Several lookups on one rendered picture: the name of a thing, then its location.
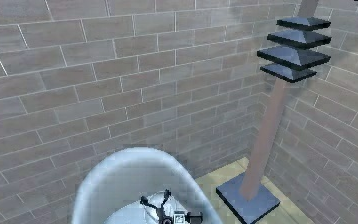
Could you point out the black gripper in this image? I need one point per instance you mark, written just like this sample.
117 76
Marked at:
166 219

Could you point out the floor lamp with black shades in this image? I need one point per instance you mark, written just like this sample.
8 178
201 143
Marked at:
265 140

